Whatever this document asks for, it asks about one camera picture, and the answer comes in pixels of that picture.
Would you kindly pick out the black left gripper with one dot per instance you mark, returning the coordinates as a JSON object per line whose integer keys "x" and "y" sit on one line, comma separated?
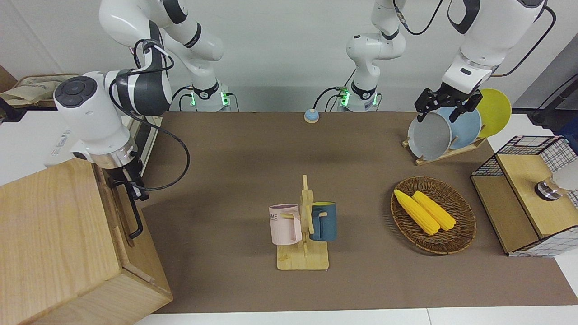
{"x": 449, "y": 97}

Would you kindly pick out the blue service bell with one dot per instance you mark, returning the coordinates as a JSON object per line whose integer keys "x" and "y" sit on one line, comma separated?
{"x": 311, "y": 117}

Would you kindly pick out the black stand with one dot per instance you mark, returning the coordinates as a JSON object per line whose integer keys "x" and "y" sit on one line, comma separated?
{"x": 546, "y": 118}

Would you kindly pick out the wooden plate rack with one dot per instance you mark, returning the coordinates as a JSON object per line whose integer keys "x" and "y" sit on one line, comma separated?
{"x": 447, "y": 155}

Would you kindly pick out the round wicker basket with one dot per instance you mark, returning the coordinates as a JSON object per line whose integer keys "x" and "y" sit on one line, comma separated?
{"x": 451, "y": 243}

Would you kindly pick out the yellow plate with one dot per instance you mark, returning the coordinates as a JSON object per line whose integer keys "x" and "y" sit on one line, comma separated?
{"x": 494, "y": 113}

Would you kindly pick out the wooden mug tree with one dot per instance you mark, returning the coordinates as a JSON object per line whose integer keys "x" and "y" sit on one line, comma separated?
{"x": 302, "y": 259}

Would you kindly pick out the yellow corn cob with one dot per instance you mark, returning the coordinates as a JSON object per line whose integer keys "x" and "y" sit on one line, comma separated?
{"x": 417, "y": 212}
{"x": 435, "y": 211}

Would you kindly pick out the wooden drawer cabinet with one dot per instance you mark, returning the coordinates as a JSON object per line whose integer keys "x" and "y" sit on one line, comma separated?
{"x": 54, "y": 239}

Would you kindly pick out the light blue plate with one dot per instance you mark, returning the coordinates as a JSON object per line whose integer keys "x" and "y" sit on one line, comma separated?
{"x": 467, "y": 128}

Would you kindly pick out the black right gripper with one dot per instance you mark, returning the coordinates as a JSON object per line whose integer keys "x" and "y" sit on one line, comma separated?
{"x": 124, "y": 174}

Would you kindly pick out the grey plate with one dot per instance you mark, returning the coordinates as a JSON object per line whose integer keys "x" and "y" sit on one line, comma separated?
{"x": 429, "y": 137}

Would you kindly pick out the dark blue mug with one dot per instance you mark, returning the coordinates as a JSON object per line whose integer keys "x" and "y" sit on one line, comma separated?
{"x": 327, "y": 223}

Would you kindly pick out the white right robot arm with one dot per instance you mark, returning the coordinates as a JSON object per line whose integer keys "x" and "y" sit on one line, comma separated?
{"x": 90, "y": 117}

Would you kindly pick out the white cylinder grinder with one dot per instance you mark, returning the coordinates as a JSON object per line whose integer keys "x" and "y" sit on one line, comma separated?
{"x": 566, "y": 178}

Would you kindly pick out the brown table mat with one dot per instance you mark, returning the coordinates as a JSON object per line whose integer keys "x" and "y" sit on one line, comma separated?
{"x": 235, "y": 149}

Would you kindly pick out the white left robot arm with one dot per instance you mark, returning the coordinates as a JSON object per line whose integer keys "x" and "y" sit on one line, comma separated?
{"x": 478, "y": 40}

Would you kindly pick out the pink mug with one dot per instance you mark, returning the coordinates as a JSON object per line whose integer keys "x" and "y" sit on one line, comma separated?
{"x": 282, "y": 225}

